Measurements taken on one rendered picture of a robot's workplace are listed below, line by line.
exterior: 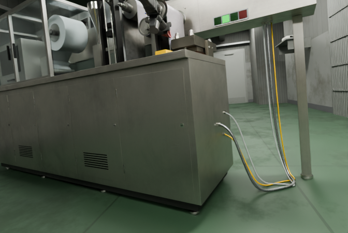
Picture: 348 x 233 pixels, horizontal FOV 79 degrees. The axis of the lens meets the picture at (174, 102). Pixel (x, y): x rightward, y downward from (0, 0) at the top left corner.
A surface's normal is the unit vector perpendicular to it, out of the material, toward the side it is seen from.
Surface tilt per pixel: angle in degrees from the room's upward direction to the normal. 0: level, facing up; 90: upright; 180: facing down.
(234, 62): 90
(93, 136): 90
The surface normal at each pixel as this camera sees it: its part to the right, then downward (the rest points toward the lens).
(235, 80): -0.22, 0.07
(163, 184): -0.51, 0.09
